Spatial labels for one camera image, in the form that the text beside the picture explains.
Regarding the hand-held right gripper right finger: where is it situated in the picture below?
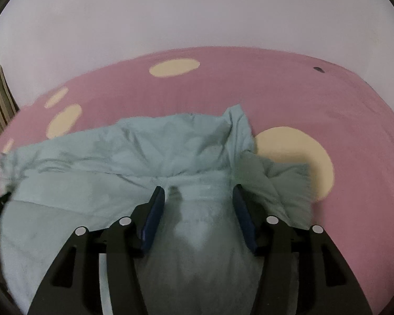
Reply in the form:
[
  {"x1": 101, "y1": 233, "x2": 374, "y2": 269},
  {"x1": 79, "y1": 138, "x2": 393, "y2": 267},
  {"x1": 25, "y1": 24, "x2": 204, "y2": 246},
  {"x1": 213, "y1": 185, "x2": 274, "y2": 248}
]
[{"x1": 231, "y1": 184, "x2": 373, "y2": 315}]

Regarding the light blue puffer jacket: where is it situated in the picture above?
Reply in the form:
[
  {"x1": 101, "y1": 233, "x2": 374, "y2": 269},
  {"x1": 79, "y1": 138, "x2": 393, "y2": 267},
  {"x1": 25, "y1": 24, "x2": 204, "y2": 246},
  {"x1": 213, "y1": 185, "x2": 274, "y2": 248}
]
[{"x1": 0, "y1": 103, "x2": 313, "y2": 315}]

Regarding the pink polka dot bed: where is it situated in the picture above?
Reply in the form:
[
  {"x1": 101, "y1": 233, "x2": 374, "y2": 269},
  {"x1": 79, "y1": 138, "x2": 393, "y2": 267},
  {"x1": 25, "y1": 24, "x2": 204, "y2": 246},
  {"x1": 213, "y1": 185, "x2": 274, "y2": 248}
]
[{"x1": 0, "y1": 46, "x2": 394, "y2": 315}]

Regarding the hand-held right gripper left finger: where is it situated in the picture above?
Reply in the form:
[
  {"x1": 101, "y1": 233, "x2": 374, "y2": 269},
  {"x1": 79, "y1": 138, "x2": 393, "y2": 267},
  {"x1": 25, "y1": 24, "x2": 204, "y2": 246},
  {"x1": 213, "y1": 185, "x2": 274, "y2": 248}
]
[{"x1": 28, "y1": 185, "x2": 166, "y2": 315}]

